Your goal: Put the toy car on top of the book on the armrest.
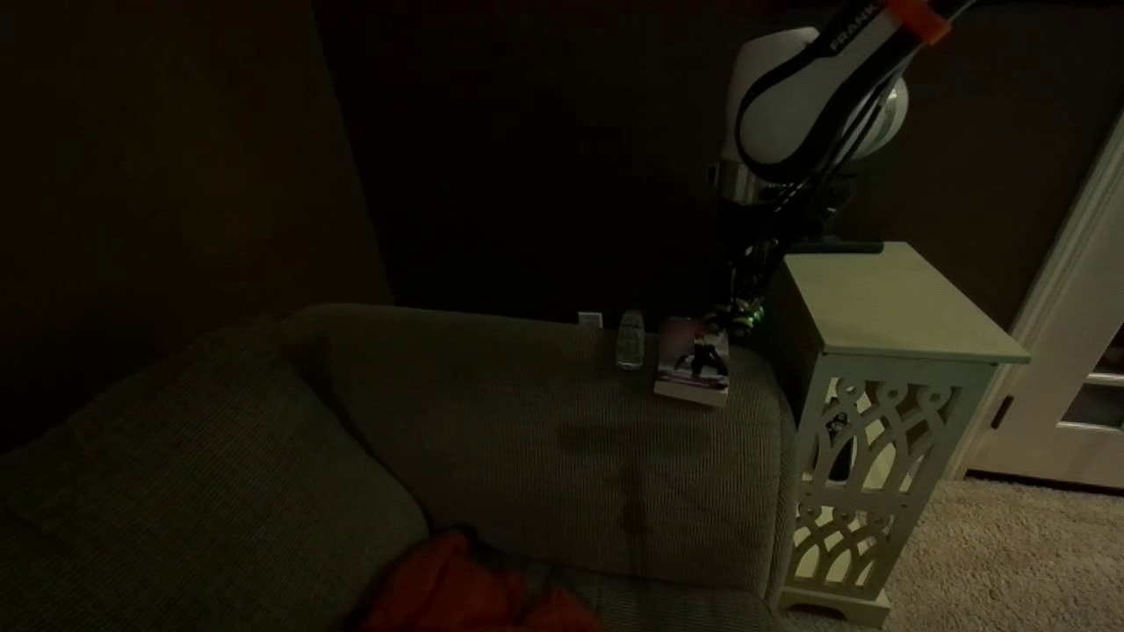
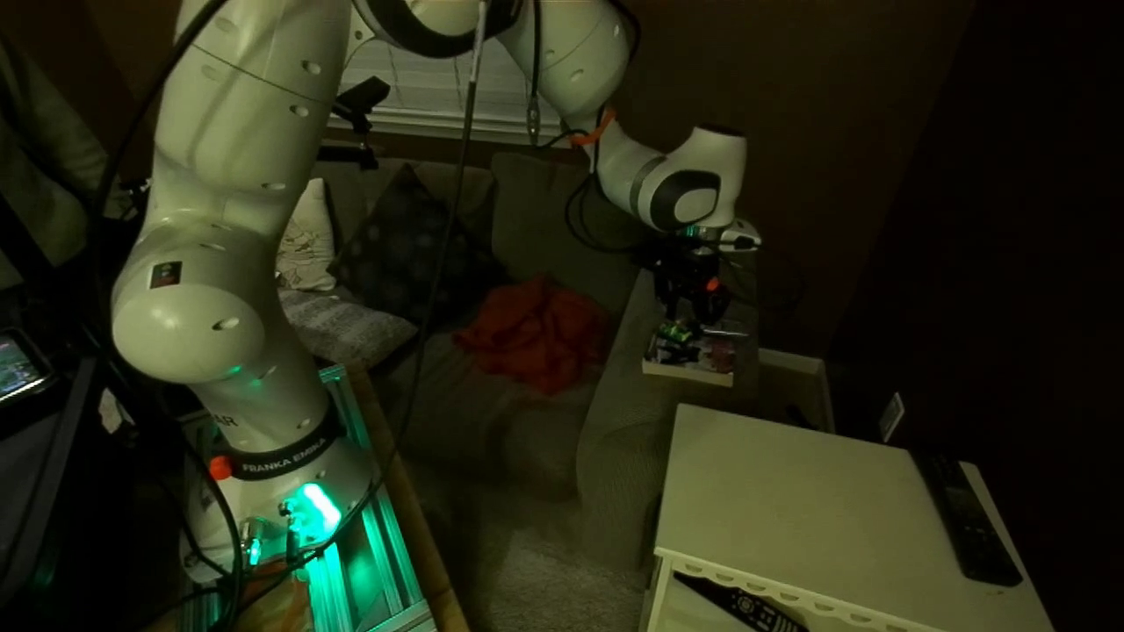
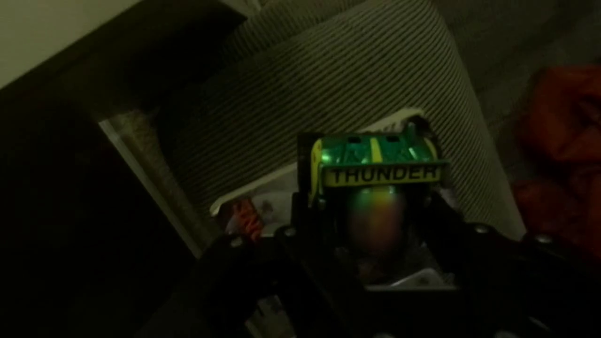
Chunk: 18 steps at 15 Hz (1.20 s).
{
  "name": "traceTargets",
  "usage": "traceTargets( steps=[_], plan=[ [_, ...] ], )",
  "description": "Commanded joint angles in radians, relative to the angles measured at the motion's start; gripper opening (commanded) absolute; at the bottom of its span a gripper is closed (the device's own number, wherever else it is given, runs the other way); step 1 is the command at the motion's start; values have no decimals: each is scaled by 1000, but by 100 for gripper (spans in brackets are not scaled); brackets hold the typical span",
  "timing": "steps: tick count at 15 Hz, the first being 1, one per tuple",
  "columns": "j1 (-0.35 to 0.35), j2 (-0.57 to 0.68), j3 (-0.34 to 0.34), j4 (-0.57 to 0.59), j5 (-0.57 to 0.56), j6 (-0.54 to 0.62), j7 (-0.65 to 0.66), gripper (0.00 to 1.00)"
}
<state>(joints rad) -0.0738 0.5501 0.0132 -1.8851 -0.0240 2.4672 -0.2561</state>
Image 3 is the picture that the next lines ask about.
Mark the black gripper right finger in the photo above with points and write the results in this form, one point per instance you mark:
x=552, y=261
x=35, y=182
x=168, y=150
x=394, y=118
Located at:
x=461, y=227

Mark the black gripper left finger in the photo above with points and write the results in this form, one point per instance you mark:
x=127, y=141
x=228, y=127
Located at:
x=317, y=240

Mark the green toy car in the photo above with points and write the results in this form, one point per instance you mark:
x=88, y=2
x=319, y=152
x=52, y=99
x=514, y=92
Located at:
x=377, y=161

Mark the book with photo cover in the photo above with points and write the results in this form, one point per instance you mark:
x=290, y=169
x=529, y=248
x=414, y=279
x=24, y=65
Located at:
x=275, y=187

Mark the orange cloth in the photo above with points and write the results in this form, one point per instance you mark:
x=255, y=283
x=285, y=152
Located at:
x=565, y=124

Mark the beige fabric couch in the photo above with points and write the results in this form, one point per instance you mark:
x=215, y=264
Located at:
x=313, y=75

